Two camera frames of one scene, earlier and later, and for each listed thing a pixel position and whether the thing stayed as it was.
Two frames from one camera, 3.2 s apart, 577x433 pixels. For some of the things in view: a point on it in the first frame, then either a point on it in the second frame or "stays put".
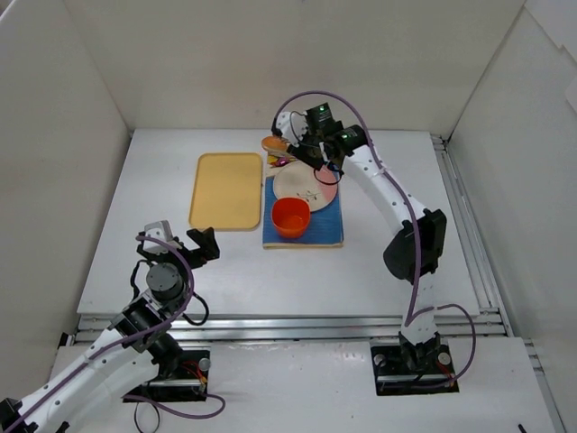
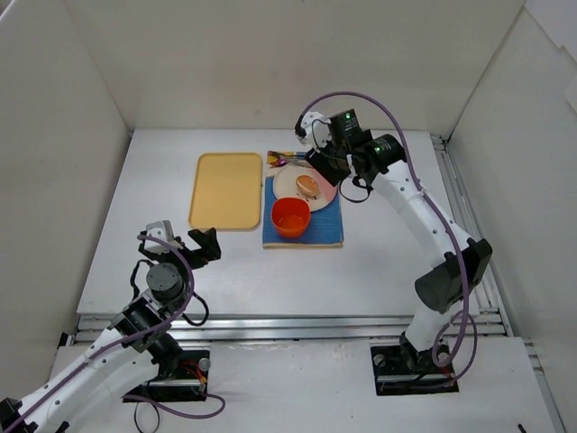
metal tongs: x=282 y=153 to x=306 y=197
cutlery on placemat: x=278 y=160 stays put
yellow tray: x=227 y=191 stays put
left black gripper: x=190 y=255 stays put
